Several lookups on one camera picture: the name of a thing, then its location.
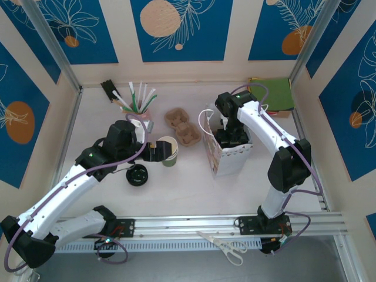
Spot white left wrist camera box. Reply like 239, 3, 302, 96
129, 118, 154, 133

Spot black plastic holder tray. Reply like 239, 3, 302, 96
100, 79, 122, 103

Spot aluminium side rail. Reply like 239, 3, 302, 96
57, 86, 85, 170
289, 82, 330, 212

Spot white slotted cable duct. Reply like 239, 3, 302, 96
55, 237, 262, 253

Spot brown pulp cup carrier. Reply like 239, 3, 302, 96
163, 108, 203, 147

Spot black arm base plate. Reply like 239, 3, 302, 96
101, 218, 136, 239
236, 216, 293, 236

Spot black cup lid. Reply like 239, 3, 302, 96
125, 163, 149, 187

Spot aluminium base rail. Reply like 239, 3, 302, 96
57, 211, 350, 240

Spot aluminium frame post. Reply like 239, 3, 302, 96
21, 0, 84, 92
288, 0, 341, 86

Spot green paper napkin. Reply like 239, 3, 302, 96
258, 78, 296, 111

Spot stack of green paper cups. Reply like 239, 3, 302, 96
158, 136, 179, 167

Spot black controller board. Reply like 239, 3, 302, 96
93, 237, 120, 251
260, 236, 291, 255

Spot pink straw holder cup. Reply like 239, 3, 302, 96
133, 100, 153, 120

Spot white paper takeout bag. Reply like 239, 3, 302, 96
198, 102, 270, 179

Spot brown wooden stirrer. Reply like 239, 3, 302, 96
111, 99, 135, 114

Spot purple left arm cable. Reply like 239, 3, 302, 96
5, 113, 149, 273

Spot white handled scissors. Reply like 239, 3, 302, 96
197, 230, 249, 267

